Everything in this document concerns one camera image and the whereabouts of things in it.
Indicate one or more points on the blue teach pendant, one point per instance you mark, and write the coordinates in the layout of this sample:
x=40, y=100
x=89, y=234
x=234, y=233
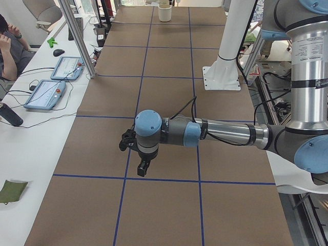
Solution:
x=46, y=95
x=68, y=68

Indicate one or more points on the near blue teach pendant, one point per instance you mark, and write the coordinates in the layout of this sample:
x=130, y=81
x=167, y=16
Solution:
x=46, y=95

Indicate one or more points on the far blue teach pendant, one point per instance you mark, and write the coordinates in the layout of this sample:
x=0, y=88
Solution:
x=68, y=68

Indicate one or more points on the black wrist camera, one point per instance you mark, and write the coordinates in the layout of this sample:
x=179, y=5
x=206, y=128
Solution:
x=128, y=140

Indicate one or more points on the seated person in grey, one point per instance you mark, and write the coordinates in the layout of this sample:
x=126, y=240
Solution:
x=15, y=51

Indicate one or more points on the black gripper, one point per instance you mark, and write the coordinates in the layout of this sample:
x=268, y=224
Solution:
x=146, y=157

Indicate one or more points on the brown paper table cover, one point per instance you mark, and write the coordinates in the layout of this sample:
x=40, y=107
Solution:
x=214, y=194

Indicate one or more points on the green cloth pouch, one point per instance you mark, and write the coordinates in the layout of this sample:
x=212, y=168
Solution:
x=12, y=191

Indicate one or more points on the white camera mast with base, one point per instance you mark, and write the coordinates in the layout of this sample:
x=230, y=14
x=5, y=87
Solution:
x=223, y=73

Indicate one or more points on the grey office chair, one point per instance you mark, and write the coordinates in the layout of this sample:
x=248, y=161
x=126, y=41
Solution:
x=46, y=13

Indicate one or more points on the black water bottle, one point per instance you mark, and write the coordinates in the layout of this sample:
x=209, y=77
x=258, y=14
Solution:
x=10, y=116

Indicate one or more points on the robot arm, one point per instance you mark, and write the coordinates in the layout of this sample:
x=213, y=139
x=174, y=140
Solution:
x=302, y=141

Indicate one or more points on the green plastic toy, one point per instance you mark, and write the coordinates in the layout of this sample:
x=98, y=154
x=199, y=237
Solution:
x=51, y=42

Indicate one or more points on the black computer mouse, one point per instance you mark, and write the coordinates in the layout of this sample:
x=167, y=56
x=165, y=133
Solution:
x=58, y=52

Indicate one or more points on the aluminium frame post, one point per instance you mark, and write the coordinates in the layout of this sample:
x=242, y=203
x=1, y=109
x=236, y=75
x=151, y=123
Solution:
x=79, y=41

